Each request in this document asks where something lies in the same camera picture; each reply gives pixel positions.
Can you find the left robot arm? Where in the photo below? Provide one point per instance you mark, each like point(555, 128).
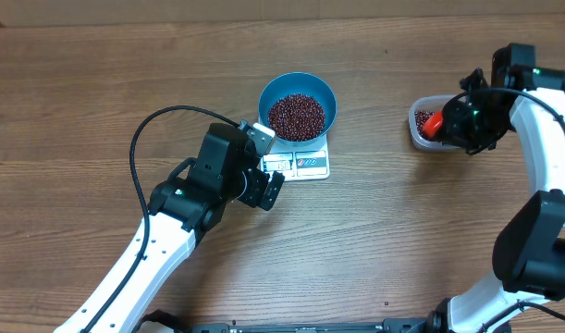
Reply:
point(182, 209)

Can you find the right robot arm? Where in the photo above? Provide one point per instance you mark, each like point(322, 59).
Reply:
point(528, 259)

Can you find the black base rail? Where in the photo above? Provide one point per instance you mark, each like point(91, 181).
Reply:
point(162, 322)

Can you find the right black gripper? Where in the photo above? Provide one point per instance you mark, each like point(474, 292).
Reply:
point(451, 132)

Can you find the white digital kitchen scale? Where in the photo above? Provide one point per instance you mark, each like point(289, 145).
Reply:
point(298, 161)

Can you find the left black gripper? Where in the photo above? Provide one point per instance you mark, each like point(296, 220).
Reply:
point(252, 194)

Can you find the orange measuring scoop blue handle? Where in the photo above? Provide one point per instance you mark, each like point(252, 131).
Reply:
point(432, 126)

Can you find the clear plastic container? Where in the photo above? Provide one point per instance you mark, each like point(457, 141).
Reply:
point(429, 103)

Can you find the red beans in container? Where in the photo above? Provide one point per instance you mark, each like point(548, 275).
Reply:
point(421, 118)

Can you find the red beans in bowl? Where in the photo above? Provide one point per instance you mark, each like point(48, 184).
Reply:
point(297, 118)

